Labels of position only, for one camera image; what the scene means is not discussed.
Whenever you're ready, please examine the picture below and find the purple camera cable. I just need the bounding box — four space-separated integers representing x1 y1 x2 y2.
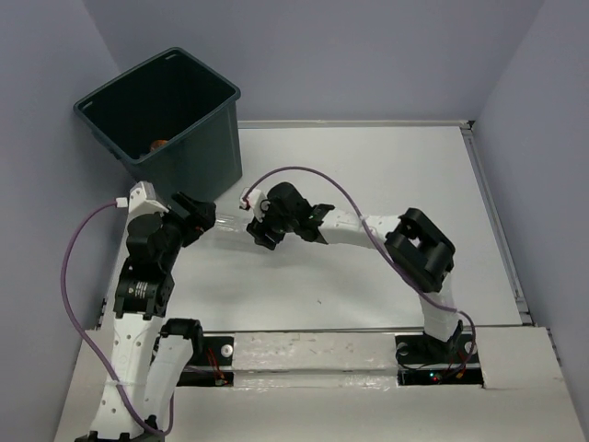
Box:
243 166 475 369
62 201 176 435

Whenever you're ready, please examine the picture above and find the large orange juice bottle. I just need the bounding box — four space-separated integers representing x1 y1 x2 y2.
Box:
149 139 168 153

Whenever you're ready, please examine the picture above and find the dark green plastic bin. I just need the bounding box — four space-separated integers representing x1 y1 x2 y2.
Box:
74 47 243 202

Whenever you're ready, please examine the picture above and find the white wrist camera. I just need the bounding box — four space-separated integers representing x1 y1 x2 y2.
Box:
128 180 168 218
239 188 266 220

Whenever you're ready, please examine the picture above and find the clear bottle white cap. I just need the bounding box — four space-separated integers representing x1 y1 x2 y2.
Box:
214 214 250 233

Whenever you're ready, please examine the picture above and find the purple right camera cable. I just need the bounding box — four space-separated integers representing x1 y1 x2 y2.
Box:
243 166 475 369

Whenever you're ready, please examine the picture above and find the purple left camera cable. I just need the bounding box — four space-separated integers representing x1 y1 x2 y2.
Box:
62 201 176 435

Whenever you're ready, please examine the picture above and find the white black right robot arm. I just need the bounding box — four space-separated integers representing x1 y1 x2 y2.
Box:
240 182 463 361

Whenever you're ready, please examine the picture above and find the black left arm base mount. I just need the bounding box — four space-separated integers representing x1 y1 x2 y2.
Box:
177 335 235 388

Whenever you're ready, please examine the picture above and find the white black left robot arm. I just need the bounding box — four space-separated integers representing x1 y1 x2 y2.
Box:
82 184 216 441

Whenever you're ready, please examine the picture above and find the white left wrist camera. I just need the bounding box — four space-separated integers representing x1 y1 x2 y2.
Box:
128 180 168 218

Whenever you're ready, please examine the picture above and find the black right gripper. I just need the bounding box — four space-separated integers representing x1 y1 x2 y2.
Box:
246 199 296 250

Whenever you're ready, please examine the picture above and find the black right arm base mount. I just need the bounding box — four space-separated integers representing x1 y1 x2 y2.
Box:
395 333 484 387

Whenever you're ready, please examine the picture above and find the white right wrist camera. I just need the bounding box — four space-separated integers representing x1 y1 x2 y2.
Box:
239 188 266 220

